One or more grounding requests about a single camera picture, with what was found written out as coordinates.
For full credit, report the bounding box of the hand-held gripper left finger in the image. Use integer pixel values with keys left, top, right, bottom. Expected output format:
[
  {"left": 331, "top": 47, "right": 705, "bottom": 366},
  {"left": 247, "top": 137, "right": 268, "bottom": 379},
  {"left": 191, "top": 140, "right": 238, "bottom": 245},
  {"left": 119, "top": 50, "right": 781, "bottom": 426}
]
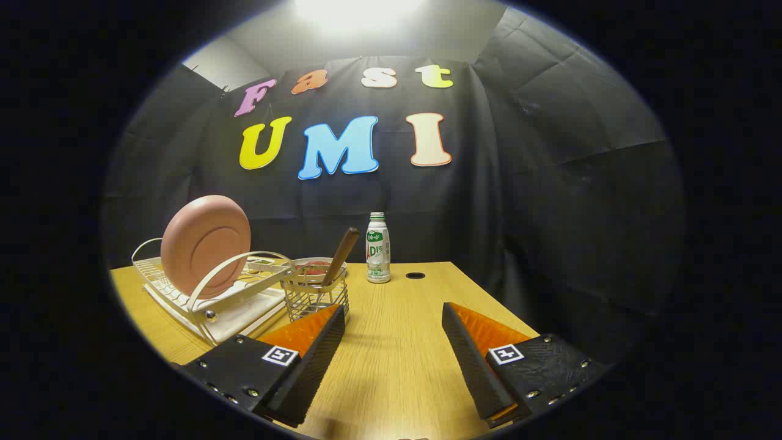
[{"left": 174, "top": 304, "right": 347, "bottom": 428}]

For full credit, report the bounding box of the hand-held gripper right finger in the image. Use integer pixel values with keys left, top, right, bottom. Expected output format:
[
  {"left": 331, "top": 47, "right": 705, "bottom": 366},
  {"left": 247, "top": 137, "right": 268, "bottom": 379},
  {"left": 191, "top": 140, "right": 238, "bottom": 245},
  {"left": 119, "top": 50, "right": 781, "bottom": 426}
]
[{"left": 441, "top": 302, "right": 610, "bottom": 430}]

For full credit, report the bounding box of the metal wire basket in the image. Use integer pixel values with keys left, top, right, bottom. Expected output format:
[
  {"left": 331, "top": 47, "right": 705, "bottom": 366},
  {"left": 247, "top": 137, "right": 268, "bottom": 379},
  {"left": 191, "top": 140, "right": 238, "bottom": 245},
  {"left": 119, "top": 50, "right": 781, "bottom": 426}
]
[{"left": 281, "top": 263, "right": 350, "bottom": 323}]

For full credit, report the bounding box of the wooden handle spoon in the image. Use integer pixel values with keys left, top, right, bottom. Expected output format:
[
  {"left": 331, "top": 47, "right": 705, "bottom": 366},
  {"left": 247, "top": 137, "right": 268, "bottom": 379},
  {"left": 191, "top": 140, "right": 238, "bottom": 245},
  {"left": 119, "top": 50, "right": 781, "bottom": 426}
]
[{"left": 315, "top": 227, "right": 360, "bottom": 306}]

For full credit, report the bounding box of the white wire dish rack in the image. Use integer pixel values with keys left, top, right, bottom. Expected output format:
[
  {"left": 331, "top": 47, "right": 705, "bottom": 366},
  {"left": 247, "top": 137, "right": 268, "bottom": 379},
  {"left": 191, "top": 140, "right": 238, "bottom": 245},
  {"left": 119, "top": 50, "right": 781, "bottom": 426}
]
[{"left": 131, "top": 238, "right": 298, "bottom": 346}]

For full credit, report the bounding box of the pink plate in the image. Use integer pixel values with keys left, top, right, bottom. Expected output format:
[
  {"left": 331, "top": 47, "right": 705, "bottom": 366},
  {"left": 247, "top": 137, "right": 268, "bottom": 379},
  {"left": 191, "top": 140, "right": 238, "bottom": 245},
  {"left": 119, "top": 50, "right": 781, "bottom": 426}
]
[{"left": 160, "top": 195, "right": 252, "bottom": 299}]

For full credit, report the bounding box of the grey round plate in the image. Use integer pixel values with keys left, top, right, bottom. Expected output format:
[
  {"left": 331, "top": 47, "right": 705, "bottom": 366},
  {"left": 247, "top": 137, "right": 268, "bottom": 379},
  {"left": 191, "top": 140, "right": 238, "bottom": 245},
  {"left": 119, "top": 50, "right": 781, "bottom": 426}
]
[{"left": 292, "top": 257, "right": 348, "bottom": 282}]

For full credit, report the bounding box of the white drip tray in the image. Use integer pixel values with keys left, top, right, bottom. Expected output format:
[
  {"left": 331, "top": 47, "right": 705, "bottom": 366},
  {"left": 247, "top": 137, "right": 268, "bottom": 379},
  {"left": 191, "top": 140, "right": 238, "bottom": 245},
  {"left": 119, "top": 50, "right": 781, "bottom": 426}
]
[{"left": 144, "top": 281, "right": 288, "bottom": 344}]

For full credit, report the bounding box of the white drink bottle green label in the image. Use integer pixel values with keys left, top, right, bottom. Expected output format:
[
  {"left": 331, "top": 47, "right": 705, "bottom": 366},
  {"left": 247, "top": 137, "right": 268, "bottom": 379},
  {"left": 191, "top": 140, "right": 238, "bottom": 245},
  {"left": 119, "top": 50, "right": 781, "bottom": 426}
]
[{"left": 365, "top": 212, "right": 392, "bottom": 284}]

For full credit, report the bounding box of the black backdrop cloth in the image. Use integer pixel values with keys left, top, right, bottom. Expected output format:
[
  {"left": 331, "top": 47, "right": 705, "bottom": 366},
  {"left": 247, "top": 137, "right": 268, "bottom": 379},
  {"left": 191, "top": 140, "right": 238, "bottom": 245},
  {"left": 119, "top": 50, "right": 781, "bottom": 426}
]
[{"left": 101, "top": 5, "right": 688, "bottom": 367}]

